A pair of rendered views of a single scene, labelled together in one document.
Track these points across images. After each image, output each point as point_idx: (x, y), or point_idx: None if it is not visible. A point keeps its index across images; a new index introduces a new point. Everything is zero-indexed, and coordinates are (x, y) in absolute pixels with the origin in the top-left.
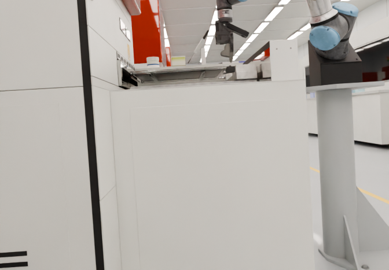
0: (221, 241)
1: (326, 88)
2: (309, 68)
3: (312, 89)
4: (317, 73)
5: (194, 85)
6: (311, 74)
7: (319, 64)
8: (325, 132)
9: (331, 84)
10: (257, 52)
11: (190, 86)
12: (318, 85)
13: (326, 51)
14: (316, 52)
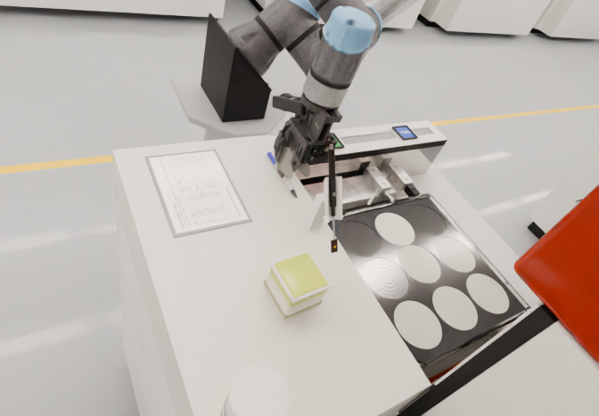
0: None
1: (279, 122)
2: (230, 94)
3: (271, 131)
4: (257, 103)
5: (495, 232)
6: (234, 103)
7: (267, 91)
8: None
9: (283, 114)
10: (400, 148)
11: (498, 236)
12: (253, 118)
13: (267, 67)
14: (257, 71)
